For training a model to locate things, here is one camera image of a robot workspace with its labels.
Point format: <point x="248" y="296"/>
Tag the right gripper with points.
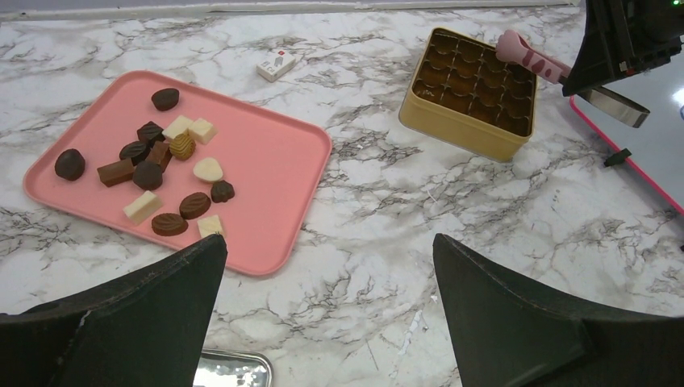
<point x="620" y="34"/>

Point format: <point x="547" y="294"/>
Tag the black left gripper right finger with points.
<point x="507" y="329"/>

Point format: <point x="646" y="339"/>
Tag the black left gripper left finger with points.
<point x="145" y="328"/>

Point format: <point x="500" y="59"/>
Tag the pink silicone tongs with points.
<point x="512" y="47"/>

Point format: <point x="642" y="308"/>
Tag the brown leaf chocolate lower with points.
<point x="169" y="224"/>

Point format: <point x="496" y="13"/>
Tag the brown leaf chocolate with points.
<point x="194" y="205"/>
<point x="169" y="224"/>

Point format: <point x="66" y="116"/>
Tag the white square chocolate bottom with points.
<point x="210" y="225"/>

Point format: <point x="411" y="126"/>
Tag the white square chocolate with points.
<point x="210" y="225"/>
<point x="202" y="131"/>

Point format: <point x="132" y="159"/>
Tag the white rectangular chocolate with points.
<point x="143" y="207"/>

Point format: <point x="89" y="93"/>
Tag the brown leaf chocolate upper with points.
<point x="194" y="205"/>

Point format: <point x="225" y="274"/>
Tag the gold chocolate tin box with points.
<point x="463" y="94"/>

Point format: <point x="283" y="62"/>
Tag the dark round chocolate centre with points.
<point x="148" y="175"/>

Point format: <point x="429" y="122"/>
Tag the dark small leaf chocolate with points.
<point x="222" y="191"/>

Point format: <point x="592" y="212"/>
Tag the brown rectangular chocolate bar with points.
<point x="116" y="173"/>

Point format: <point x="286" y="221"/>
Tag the white heart chocolate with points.
<point x="208" y="170"/>

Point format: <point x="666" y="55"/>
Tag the brown small square chocolate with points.
<point x="160" y="154"/>

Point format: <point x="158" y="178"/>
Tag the dark oval chocolate centre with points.
<point x="135" y="151"/>

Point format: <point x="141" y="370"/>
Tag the dark oval chocolate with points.
<point x="135" y="151"/>
<point x="165" y="99"/>
<point x="70" y="165"/>

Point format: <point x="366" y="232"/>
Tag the dark oval chocolate left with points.
<point x="70" y="165"/>

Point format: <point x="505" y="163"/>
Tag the caramel ridged oval chocolate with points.
<point x="182" y="147"/>

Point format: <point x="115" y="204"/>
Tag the dark diamond chocolate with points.
<point x="150" y="133"/>

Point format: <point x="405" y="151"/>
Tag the white square chocolate middle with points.
<point x="202" y="131"/>

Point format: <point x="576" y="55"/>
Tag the white flat chocolate upper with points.
<point x="178" y="126"/>

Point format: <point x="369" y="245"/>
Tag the dark oval chocolate top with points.
<point x="165" y="99"/>

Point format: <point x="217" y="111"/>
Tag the silver tin lid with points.
<point x="223" y="368"/>

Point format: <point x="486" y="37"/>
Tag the pink framed whiteboard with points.
<point x="656" y="146"/>

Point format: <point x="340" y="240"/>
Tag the pink plastic tray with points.
<point x="273" y="161"/>

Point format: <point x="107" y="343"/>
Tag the small white card box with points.
<point x="275" y="65"/>

